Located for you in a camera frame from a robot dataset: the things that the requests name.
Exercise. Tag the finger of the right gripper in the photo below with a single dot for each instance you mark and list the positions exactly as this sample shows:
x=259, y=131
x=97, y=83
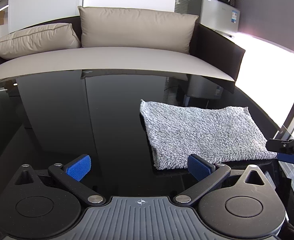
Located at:
x=280, y=146
x=287, y=158

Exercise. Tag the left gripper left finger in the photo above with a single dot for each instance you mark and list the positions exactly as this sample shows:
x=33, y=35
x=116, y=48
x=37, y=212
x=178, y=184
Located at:
x=69, y=176

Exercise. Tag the large beige back cushion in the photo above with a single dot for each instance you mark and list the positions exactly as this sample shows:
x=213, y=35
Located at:
x=140, y=28

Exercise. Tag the small beige side cushion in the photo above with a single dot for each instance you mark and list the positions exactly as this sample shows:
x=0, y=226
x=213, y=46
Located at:
x=38, y=39

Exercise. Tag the grey fluffy towel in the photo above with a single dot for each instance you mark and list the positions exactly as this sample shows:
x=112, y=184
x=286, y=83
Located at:
x=215, y=135

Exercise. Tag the dark brown sofa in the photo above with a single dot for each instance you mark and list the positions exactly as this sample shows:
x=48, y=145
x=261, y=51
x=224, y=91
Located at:
x=210, y=55

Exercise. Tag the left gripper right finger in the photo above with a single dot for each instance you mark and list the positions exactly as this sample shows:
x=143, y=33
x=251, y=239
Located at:
x=209, y=176

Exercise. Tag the silver mini fridge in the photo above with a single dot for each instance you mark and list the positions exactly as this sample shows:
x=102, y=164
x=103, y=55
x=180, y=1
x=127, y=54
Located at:
x=215, y=15

